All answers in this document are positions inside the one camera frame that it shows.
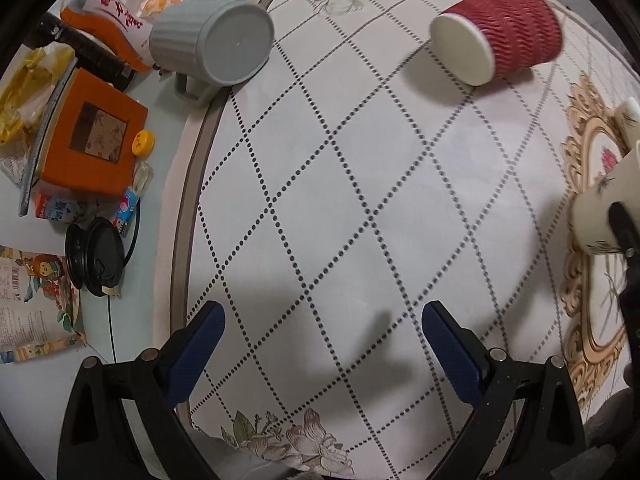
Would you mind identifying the grey metal tray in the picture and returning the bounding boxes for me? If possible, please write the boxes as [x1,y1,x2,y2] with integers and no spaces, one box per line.
[18,66,77,217]

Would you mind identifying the red and white carton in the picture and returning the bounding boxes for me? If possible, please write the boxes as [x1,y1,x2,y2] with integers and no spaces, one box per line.
[33,192,92,224]

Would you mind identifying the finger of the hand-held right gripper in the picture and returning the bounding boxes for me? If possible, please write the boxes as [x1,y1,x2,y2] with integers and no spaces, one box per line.
[607,202,640,257]

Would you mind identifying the cream printed cup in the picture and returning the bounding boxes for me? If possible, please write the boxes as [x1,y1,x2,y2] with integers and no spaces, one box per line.
[571,99,640,257]

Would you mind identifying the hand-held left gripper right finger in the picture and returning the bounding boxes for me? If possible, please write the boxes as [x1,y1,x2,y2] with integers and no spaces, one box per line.
[422,301,588,480]

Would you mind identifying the orange square box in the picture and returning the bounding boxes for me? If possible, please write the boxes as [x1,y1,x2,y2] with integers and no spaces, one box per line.
[34,67,150,197]

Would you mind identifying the diamond patterned floral table mat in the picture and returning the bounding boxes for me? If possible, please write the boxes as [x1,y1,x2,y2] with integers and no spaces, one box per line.
[169,0,640,480]

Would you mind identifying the black cable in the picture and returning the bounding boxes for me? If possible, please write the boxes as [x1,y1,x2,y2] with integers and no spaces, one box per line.
[106,199,142,367]

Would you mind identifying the grey ribbed mug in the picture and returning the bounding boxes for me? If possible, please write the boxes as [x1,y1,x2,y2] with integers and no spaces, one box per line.
[149,0,275,106]

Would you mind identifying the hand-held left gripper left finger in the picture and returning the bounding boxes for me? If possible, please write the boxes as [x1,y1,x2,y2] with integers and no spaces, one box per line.
[57,301,225,480]

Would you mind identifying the small clear bottle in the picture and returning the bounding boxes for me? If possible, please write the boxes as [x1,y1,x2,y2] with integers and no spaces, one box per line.
[132,160,154,194]

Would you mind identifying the dark cloth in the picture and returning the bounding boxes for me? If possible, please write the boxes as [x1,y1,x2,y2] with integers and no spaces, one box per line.
[584,385,640,461]

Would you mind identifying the printed paper packet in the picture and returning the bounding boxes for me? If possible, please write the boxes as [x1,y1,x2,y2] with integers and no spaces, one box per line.
[0,245,87,365]

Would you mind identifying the yellow round cap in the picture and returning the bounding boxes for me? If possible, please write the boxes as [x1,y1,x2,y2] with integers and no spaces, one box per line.
[130,130,155,155]

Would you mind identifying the black round lid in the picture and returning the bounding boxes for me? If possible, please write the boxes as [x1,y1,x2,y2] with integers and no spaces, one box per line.
[64,217,124,297]

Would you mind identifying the yellow plastic bag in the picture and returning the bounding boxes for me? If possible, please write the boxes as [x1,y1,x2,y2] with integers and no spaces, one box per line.
[0,44,77,144]

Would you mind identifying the orange and white snack packet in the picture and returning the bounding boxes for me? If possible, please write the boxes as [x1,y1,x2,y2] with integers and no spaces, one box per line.
[60,0,157,72]

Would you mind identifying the red ribbed paper cup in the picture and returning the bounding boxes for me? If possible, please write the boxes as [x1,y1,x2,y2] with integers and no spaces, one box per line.
[430,0,564,87]

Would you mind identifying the black cylindrical flashlight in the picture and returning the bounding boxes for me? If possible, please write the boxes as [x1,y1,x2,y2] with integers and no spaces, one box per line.
[29,12,137,93]

